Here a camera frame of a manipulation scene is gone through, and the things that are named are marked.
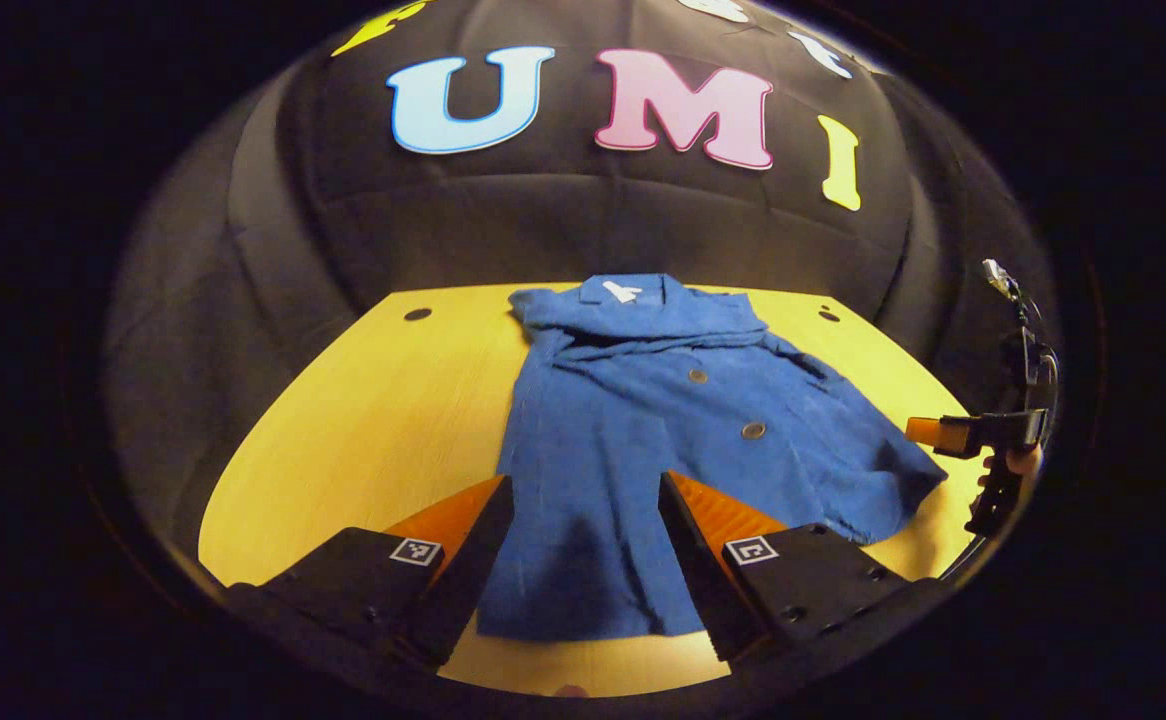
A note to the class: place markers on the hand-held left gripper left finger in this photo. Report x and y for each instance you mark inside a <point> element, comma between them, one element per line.
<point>473,560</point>

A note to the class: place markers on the blue button shirt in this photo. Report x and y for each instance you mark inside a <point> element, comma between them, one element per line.
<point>623,420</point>

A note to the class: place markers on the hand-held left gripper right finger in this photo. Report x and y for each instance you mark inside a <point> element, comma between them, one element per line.
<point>693,560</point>

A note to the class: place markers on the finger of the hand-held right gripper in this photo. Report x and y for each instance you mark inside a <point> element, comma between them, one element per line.
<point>943,432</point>

